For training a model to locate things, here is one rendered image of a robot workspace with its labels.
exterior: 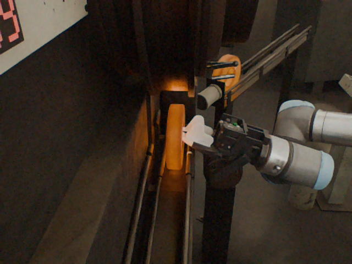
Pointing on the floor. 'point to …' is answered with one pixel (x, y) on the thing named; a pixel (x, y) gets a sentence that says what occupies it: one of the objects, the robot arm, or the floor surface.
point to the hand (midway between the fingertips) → (177, 133)
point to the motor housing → (218, 214)
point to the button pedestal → (339, 169)
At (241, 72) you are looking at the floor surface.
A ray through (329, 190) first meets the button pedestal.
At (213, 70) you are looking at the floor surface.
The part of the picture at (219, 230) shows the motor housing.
